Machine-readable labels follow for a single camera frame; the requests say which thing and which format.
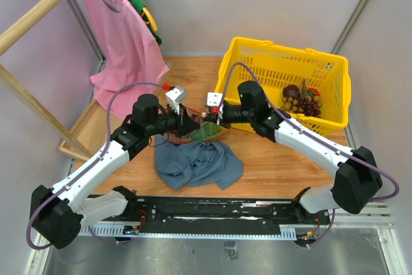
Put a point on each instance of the colourful small toy fruit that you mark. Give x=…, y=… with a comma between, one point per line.
x=313, y=94

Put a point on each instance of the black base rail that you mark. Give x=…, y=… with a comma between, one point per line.
x=215, y=217

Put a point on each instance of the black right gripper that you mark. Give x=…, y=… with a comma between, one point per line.
x=223, y=120

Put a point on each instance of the toy watermelon slice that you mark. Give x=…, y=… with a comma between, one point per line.
x=206, y=130

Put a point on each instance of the dark red grape bunch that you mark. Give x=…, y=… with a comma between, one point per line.
x=310, y=106

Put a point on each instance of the pink t-shirt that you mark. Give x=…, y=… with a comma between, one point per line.
x=133, y=59

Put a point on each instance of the blue crumpled cloth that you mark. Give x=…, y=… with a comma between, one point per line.
x=196, y=164

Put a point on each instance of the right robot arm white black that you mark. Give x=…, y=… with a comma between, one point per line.
x=355, y=179

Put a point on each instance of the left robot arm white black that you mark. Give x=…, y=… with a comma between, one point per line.
x=58, y=213

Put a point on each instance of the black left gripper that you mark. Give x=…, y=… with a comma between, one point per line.
x=184, y=122

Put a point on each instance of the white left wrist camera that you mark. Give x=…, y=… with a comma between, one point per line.
x=175, y=97

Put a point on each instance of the yellow plastic basket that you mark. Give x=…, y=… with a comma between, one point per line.
x=277, y=66

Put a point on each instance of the clear zip bag orange seal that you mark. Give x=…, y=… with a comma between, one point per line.
x=207, y=132

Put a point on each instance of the dark purple plum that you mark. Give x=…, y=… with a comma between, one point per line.
x=291, y=91

